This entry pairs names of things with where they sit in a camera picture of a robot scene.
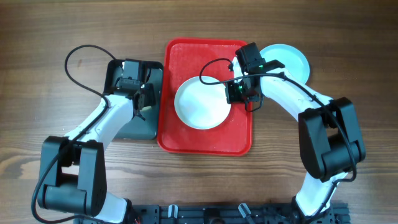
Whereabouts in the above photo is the white round plate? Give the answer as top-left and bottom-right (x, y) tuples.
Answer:
(174, 76), (231, 130)

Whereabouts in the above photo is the light blue plate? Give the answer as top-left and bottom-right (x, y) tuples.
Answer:
(260, 44), (310, 84)

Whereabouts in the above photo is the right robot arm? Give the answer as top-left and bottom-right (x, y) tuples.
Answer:
(226, 43), (366, 222)

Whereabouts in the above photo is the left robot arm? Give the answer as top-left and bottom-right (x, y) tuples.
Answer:
(31, 59), (155, 223)

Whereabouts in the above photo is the black rectangular tray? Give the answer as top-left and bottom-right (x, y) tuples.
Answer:
(103, 59), (164, 140)

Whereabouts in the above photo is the red plastic tray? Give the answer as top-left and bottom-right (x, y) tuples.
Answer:
(157, 38), (252, 156)

